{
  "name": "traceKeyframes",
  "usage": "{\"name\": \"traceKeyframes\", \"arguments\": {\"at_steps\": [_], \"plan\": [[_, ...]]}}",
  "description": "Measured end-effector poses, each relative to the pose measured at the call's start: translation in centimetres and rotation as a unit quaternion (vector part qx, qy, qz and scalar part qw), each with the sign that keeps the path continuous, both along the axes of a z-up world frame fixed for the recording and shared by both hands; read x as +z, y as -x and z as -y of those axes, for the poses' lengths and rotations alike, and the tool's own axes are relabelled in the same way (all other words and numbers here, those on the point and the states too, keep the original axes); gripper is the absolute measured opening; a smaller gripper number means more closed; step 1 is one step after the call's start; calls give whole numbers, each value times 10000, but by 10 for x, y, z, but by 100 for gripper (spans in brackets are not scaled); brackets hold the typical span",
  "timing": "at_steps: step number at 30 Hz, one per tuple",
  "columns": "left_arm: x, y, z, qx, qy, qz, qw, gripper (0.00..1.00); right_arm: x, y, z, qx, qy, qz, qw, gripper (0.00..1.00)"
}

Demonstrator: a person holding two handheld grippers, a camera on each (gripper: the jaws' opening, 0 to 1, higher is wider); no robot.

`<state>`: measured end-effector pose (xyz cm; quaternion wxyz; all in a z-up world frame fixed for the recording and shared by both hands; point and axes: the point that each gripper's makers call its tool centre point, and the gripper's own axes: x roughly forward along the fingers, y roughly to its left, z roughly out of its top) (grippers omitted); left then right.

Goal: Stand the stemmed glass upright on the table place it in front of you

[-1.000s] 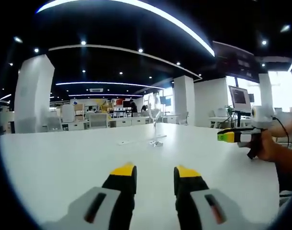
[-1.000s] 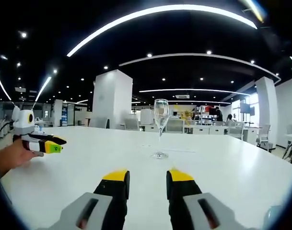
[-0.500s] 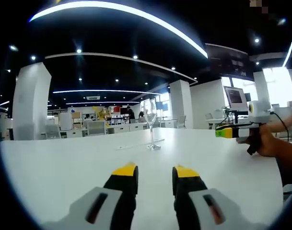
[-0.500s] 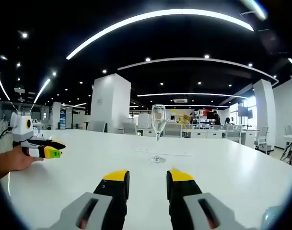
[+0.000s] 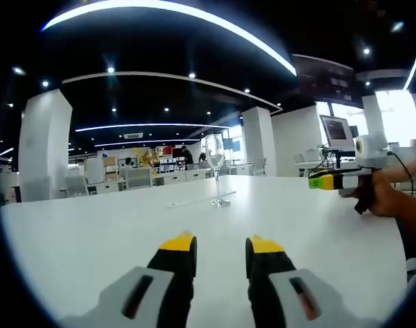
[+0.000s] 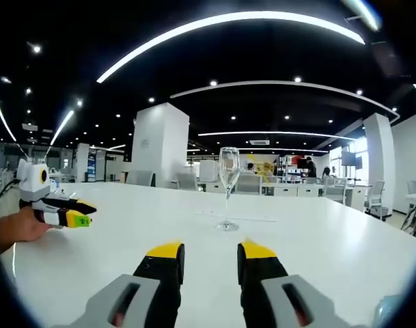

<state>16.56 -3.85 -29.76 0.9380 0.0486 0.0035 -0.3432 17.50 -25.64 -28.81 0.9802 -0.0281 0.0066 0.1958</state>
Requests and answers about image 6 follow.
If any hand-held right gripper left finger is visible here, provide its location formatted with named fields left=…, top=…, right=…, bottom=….
left=61, top=238, right=186, bottom=328

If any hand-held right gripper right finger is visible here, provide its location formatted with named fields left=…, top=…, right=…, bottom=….
left=236, top=237, right=357, bottom=328

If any clear stemmed glass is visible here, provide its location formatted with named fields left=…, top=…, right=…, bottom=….
left=214, top=146, right=242, bottom=232

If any person's left hand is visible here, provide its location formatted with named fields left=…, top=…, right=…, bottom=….
left=0, top=206, right=64, bottom=245

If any grey office chair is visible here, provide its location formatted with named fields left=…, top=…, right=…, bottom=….
left=176, top=172, right=199, bottom=191
left=236, top=174, right=264, bottom=195
left=321, top=177, right=347, bottom=204
left=126, top=169, right=156, bottom=188
left=364, top=180, right=387, bottom=220

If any white table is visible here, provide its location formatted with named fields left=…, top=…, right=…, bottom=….
left=1, top=182, right=416, bottom=328

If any white square pillar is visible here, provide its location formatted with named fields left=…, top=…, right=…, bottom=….
left=131, top=102, right=191, bottom=189
left=362, top=113, right=397, bottom=213

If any yellow figure decoration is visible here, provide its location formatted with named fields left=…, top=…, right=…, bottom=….
left=247, top=153, right=274, bottom=186

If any white shelf with red boxes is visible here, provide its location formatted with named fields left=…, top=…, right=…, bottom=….
left=279, top=154, right=309, bottom=179

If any white box cabinet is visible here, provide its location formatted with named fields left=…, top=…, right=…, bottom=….
left=198, top=160, right=220, bottom=182

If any black monitor screen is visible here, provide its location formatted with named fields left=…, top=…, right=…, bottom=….
left=341, top=150, right=363, bottom=169

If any group of round ceiling lights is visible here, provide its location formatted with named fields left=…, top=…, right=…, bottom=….
left=0, top=43, right=365, bottom=141

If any long curved ceiling light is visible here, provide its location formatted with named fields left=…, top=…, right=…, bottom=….
left=96, top=10, right=366, bottom=84

